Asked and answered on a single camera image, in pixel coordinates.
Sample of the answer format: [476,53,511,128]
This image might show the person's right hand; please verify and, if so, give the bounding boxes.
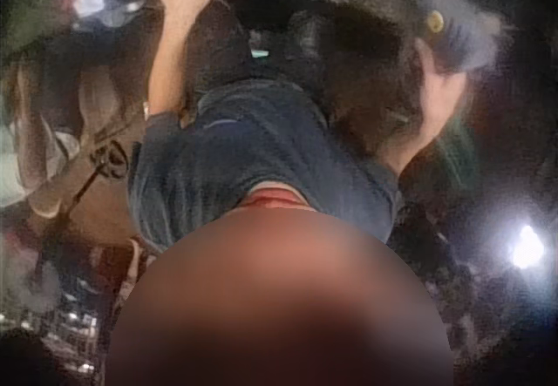
[412,37,471,109]

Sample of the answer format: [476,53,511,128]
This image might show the green cloth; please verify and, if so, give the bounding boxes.
[429,119,480,186]

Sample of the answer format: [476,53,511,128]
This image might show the bright lamp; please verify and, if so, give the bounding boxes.
[507,222,548,274]

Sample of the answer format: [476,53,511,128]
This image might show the person's legs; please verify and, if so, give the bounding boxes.
[185,0,422,115]

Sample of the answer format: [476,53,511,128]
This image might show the black scissors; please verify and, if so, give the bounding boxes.
[65,139,132,213]

